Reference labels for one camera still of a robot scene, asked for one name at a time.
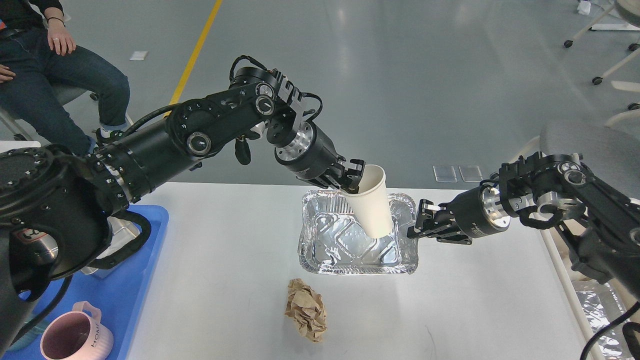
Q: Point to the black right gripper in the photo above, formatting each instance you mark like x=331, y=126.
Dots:
x=473, y=214

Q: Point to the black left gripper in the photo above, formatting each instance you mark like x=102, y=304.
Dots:
x=312, y=158

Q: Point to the white paper cup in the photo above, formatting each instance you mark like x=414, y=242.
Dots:
x=371, y=205

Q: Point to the aluminium foil tray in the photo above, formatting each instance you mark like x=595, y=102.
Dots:
x=333, y=242

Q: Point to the stainless steel square dish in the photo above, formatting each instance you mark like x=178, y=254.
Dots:
x=123, y=231

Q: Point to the pink ribbed mug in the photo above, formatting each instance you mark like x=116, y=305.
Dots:
x=77, y=335

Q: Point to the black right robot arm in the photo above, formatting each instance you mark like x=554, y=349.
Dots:
x=599, y=224

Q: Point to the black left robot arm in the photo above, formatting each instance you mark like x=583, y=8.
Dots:
x=61, y=213

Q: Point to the left floor outlet plate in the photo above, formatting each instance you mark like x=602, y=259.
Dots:
x=445, y=174

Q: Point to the floor outlet plate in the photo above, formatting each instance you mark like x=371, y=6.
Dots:
x=445, y=174
x=471, y=173

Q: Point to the right floor outlet plate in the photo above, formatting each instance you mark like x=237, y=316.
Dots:
x=471, y=173

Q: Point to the crumpled brown paper ball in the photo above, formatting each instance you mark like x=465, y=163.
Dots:
x=306, y=308

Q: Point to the white plastic bin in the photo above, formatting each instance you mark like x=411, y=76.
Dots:
x=570, y=281

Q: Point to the grey office chair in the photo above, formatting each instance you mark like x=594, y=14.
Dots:
x=612, y=155

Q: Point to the white paper on floor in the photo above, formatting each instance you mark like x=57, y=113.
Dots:
x=138, y=55

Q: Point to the blue plastic tray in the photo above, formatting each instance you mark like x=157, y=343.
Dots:
x=119, y=296

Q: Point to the white side table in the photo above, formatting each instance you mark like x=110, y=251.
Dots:
x=7, y=145

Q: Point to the teal mug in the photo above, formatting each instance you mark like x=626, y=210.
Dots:
x=30, y=336

